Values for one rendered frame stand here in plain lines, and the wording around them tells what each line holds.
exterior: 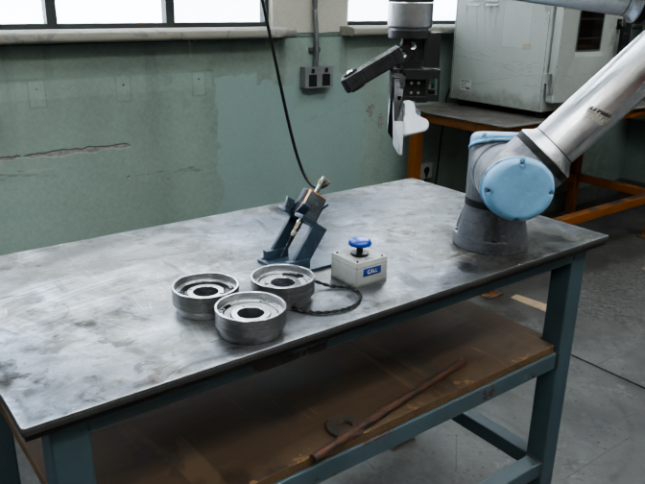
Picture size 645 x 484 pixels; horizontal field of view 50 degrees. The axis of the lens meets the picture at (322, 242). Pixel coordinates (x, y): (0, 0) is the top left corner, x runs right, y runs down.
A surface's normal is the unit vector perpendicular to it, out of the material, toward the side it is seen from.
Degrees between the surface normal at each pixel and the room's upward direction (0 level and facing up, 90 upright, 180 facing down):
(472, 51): 90
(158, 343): 0
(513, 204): 96
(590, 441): 0
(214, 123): 90
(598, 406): 0
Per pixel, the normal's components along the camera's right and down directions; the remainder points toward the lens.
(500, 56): -0.79, 0.19
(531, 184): -0.14, 0.42
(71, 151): 0.61, 0.27
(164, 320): 0.02, -0.94
